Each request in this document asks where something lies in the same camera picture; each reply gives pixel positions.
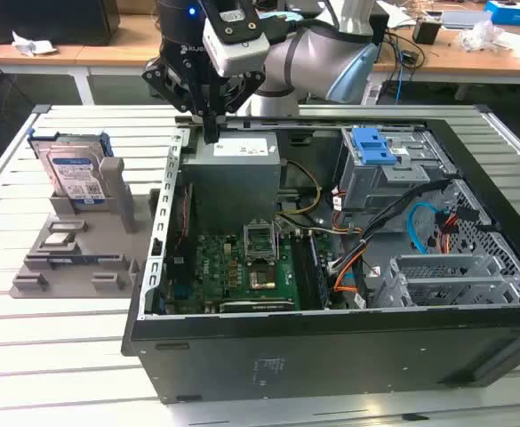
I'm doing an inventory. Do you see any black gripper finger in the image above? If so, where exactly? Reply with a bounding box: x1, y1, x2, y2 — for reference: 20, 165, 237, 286
210, 71, 266, 143
141, 60, 212, 144

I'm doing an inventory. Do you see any hard disk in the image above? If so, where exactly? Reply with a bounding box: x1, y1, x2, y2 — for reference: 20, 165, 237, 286
27, 131, 115, 208

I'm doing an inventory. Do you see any grey metal disk bay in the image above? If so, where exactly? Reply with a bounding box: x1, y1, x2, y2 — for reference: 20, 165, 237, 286
388, 253, 520, 309

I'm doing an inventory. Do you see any grey power supply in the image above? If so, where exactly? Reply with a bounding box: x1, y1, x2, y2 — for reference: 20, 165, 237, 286
180, 131, 284, 223

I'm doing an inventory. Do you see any blue plastic drive latch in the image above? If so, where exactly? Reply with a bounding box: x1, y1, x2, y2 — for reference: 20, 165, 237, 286
350, 126, 397, 165

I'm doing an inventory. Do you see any crumpled white paper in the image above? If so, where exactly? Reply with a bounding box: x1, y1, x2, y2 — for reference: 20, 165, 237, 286
11, 29, 59, 58

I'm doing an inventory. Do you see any black computer tower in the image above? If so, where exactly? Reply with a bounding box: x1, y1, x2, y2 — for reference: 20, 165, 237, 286
0, 0, 121, 47

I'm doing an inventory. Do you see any metal socket cover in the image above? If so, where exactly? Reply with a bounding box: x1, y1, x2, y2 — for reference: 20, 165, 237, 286
243, 220, 276, 264

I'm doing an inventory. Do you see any black speaker box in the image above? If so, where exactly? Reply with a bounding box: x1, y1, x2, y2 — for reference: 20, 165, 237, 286
368, 11, 390, 45

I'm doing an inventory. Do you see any grey metal drive cage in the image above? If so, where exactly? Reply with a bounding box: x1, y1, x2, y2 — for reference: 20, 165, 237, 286
333, 126, 459, 232

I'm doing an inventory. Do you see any white paper sheet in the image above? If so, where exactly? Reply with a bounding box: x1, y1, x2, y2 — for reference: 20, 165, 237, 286
377, 0, 414, 28

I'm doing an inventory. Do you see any grey parts rack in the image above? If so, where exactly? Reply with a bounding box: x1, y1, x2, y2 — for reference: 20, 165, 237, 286
9, 156, 161, 300

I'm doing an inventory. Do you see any green motherboard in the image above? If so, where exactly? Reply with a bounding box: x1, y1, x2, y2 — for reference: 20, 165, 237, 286
165, 230, 349, 312

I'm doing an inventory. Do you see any small black box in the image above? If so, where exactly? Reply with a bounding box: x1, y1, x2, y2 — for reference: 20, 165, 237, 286
412, 20, 442, 45

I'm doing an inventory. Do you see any CPU socket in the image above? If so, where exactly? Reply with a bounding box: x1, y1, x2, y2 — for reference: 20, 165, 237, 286
246, 262, 281, 293

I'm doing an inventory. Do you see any black RAM slot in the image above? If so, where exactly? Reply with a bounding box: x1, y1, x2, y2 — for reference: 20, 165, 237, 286
291, 233, 316, 311

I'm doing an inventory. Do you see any installed RAM stick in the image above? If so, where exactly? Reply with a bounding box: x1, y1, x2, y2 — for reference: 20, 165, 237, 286
308, 231, 332, 309

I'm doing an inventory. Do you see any blue RAM stick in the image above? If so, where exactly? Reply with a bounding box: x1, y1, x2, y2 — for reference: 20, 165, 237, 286
48, 254, 123, 267

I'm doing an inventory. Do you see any black graphics card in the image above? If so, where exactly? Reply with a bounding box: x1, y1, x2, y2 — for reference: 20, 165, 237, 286
218, 298, 296, 313

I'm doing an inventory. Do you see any flat grey box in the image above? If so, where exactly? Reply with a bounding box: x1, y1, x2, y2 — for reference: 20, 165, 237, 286
441, 9, 494, 30

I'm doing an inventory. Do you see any crumpled clear plastic bag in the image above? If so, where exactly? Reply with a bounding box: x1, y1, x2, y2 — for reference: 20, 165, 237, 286
457, 20, 505, 52

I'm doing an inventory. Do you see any white box black inset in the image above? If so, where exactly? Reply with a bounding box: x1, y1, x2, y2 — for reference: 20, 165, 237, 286
494, 33, 520, 61

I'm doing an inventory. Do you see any black PC case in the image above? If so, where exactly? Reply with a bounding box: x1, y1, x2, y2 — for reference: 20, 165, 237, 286
121, 115, 520, 407

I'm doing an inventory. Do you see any blue cardboard box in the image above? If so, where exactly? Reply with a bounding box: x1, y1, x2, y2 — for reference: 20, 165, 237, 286
484, 0, 520, 27

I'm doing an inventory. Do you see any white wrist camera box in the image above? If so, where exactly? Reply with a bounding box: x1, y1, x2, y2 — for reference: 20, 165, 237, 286
202, 21, 270, 77

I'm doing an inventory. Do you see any black camera bracket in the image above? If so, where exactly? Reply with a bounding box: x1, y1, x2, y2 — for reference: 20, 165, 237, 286
196, 0, 260, 45

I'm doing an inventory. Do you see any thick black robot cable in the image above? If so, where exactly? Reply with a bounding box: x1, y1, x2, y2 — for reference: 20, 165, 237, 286
259, 0, 345, 45

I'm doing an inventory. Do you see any yellow wire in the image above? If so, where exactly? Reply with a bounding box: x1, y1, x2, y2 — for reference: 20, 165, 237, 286
276, 159, 323, 217

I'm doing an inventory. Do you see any grey wire bundle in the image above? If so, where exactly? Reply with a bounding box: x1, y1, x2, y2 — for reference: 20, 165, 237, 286
276, 215, 363, 235

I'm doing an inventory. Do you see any black wire bundle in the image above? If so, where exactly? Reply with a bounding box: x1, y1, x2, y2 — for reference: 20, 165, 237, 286
328, 177, 460, 275

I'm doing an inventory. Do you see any blue wire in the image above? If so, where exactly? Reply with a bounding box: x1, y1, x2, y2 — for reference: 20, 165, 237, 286
408, 202, 438, 255

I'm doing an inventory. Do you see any orange red power wire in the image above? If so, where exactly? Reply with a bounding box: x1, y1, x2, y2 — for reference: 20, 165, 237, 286
435, 212, 460, 255

